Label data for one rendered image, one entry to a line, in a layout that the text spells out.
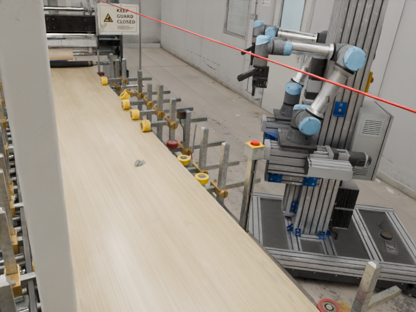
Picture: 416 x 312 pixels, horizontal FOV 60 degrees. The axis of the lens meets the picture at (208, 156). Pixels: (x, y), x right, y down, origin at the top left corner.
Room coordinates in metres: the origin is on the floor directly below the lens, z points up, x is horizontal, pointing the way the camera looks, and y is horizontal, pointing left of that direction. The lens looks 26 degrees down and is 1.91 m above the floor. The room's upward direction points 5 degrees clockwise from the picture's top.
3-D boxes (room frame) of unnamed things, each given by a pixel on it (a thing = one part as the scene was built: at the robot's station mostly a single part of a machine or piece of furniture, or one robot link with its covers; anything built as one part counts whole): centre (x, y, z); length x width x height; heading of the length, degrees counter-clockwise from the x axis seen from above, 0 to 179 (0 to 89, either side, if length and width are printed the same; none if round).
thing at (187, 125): (2.26, 0.16, 0.90); 0.04 x 0.04 x 0.48; 30
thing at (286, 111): (2.64, -0.59, 1.09); 0.15 x 0.15 x 0.10
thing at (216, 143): (2.35, 0.08, 0.84); 0.43 x 0.03 x 0.04; 120
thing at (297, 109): (2.14, -0.56, 1.21); 0.13 x 0.12 x 0.14; 4
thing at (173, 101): (2.47, 0.28, 0.91); 0.04 x 0.04 x 0.48; 30
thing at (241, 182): (1.90, -0.15, 0.80); 0.44 x 0.03 x 0.04; 120
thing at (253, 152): (1.60, -0.22, 1.18); 0.07 x 0.07 x 0.08; 30
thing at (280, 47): (2.02, -0.34, 1.61); 0.11 x 0.11 x 0.08; 4
